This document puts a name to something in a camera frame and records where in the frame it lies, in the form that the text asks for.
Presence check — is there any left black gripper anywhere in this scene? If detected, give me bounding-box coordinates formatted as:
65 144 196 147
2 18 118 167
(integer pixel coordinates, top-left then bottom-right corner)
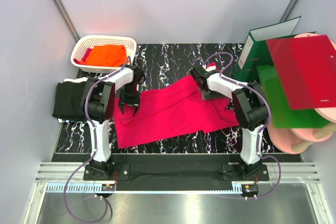
118 82 140 112

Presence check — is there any magenta t shirt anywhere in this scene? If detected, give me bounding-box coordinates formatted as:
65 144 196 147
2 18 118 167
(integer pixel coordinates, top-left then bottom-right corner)
113 75 239 148

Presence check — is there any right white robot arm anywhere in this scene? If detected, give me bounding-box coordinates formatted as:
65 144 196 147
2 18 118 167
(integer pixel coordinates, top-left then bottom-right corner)
190 65 270 182

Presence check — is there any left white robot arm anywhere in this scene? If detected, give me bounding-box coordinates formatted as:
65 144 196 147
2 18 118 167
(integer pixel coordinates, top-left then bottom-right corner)
81 65 145 180

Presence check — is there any orange t shirt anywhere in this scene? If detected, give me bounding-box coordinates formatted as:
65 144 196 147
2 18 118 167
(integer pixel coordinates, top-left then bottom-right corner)
77 45 129 67

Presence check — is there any folded black t shirt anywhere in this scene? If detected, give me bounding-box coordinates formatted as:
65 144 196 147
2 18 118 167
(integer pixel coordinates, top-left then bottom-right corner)
52 80 87 122

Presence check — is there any green lever arch binder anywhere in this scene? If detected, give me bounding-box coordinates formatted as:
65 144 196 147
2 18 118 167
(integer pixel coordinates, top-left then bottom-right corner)
233 16 301 82

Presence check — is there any white plastic basket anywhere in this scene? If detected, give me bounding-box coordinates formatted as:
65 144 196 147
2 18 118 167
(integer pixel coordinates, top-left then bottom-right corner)
70 35 136 74

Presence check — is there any green plastic folder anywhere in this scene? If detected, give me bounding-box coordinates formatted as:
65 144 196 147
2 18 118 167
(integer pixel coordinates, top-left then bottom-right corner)
257 66 330 129

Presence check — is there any pink round wooden stool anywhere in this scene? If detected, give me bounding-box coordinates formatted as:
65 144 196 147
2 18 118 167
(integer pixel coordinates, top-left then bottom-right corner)
267 34 335 154

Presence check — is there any red plastic folder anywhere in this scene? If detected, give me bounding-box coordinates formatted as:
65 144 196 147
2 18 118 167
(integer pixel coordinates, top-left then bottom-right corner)
266 35 335 110

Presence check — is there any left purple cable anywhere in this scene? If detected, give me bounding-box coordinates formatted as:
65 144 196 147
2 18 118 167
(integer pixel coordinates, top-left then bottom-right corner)
64 56 132 222

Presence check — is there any purple cable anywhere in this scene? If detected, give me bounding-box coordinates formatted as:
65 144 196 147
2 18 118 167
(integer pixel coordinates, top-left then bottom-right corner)
64 56 132 222
202 52 282 200

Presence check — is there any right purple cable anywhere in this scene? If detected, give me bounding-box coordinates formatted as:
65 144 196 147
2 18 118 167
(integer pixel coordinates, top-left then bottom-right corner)
202 52 282 200

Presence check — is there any aluminium rail frame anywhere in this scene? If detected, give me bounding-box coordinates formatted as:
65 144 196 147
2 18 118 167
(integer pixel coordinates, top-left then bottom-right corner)
24 162 333 223

